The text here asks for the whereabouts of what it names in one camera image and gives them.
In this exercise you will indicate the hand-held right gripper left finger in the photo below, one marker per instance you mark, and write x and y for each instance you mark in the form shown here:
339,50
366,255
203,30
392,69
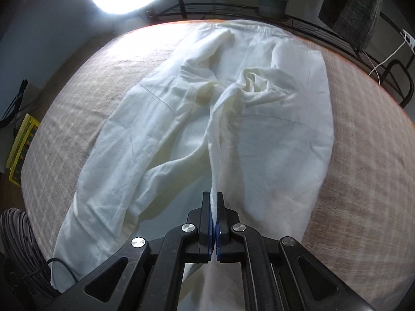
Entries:
207,230

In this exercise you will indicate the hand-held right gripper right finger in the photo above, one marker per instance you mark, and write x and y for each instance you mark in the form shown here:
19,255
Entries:
219,233

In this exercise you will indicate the white long-sleeved shirt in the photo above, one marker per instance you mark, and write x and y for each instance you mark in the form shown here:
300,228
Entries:
207,116

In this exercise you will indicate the black metal clothes rack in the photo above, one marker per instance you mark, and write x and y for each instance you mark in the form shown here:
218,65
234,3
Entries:
373,39

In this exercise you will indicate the plaid tablecloth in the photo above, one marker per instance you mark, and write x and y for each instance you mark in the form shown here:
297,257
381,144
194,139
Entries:
363,175

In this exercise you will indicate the yellow framed board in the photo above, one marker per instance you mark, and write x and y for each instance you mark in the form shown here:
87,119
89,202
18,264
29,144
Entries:
22,149

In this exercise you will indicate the green potted plant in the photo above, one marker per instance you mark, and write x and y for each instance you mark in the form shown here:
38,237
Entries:
271,1

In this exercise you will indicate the grey plaid coat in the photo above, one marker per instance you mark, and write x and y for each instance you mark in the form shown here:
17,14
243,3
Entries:
356,9

